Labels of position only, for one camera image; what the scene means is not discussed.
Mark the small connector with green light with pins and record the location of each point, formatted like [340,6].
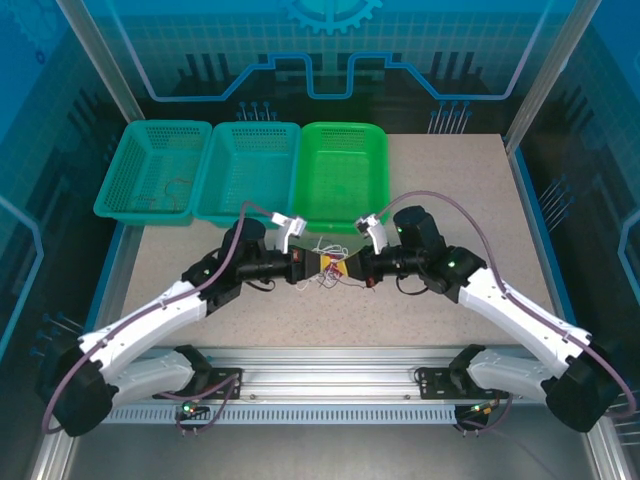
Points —
[482,410]
[189,407]

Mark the green plastic basket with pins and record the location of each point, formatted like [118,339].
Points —
[345,165]

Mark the teal plastic basket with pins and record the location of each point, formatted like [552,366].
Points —
[250,165]
[125,165]

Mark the aluminium frame post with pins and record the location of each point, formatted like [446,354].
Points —
[546,75]
[98,60]

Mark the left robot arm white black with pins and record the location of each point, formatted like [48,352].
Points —
[150,310]

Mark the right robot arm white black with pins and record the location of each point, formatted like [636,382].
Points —
[520,310]

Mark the aluminium mounting rail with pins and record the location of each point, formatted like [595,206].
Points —
[325,372]

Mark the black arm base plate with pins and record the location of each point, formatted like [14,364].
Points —
[220,390]
[435,382]

